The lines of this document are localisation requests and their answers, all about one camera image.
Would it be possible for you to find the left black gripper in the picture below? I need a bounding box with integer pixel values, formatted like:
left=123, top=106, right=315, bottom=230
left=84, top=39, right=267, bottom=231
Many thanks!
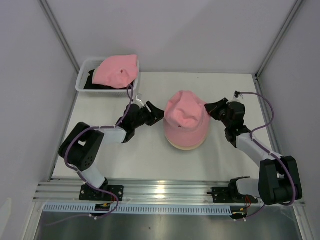
left=132, top=101, right=168, bottom=130

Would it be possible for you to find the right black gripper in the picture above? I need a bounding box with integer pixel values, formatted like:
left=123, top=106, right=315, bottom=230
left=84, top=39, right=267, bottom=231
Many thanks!
left=204, top=98, right=231, bottom=128

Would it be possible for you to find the pink bucket hat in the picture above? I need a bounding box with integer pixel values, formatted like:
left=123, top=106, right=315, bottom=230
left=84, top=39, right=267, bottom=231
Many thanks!
left=163, top=90, right=211, bottom=151
left=92, top=54, right=139, bottom=89

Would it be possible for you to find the beige bucket hat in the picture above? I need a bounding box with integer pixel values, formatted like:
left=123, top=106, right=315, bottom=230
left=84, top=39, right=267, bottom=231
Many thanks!
left=169, top=134, right=208, bottom=152

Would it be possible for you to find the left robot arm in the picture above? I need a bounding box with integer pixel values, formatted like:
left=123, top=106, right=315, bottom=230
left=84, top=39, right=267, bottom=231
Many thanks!
left=58, top=101, right=165, bottom=201

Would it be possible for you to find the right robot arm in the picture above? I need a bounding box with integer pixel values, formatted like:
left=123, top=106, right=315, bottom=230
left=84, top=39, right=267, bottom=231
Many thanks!
left=205, top=98, right=303, bottom=206

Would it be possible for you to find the black hat in basket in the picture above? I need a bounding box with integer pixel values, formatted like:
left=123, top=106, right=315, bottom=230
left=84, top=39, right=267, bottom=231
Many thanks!
left=84, top=69, right=113, bottom=90

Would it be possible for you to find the white plastic basket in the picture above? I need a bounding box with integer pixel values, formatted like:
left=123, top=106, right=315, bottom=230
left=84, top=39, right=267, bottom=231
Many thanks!
left=75, top=57, right=128, bottom=98

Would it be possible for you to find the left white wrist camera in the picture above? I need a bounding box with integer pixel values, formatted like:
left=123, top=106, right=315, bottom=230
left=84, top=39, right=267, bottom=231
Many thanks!
left=134, top=93, right=145, bottom=108

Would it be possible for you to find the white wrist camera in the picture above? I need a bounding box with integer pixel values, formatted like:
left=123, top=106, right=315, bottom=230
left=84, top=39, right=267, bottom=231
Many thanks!
left=232, top=91, right=244, bottom=103
left=134, top=93, right=145, bottom=108

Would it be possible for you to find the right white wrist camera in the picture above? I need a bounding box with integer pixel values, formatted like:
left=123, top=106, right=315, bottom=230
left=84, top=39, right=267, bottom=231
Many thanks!
left=232, top=91, right=244, bottom=103

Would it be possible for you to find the right aluminium corner post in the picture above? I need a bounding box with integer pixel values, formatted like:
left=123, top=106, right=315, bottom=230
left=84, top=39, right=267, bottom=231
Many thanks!
left=254, top=0, right=306, bottom=81

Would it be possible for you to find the aluminium corner post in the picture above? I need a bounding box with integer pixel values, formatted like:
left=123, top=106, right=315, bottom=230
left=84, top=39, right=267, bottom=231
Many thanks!
left=37, top=0, right=80, bottom=73
left=254, top=0, right=306, bottom=81

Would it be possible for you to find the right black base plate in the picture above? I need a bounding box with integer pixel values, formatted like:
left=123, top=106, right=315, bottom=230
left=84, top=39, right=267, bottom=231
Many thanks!
left=206, top=176, right=258, bottom=204

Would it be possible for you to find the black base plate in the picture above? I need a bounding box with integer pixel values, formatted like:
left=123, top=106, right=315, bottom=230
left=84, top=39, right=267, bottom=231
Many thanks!
left=79, top=184, right=124, bottom=202
left=206, top=176, right=258, bottom=204

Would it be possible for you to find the white slotted cable duct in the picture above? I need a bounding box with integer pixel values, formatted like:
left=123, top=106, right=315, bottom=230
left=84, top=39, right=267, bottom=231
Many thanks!
left=43, top=202, right=232, bottom=216

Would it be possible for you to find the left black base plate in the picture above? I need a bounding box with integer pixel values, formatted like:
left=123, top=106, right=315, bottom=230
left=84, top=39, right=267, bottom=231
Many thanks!
left=79, top=184, right=124, bottom=202

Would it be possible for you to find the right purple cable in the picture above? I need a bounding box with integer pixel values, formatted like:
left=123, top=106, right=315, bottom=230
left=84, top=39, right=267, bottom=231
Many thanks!
left=232, top=91, right=301, bottom=222

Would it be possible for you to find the aluminium mounting rail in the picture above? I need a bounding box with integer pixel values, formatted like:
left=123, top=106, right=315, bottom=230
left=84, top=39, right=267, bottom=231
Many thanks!
left=33, top=178, right=228, bottom=205

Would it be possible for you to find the left aluminium corner post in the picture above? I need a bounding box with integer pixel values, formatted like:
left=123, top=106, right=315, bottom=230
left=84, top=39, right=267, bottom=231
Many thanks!
left=37, top=0, right=80, bottom=73

